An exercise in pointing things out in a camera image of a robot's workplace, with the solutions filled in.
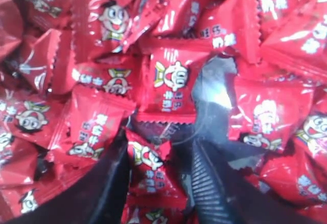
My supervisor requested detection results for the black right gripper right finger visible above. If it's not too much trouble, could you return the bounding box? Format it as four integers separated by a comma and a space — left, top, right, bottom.
191, 140, 316, 223

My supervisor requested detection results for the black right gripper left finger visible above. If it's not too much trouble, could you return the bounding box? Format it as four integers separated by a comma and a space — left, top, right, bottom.
9, 128, 129, 223

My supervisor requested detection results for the red candy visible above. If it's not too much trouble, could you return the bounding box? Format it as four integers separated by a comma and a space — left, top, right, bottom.
126, 129, 188, 210

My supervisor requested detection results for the pile of red wrapped candies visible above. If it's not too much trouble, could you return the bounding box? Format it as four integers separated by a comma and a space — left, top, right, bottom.
1, 0, 326, 223

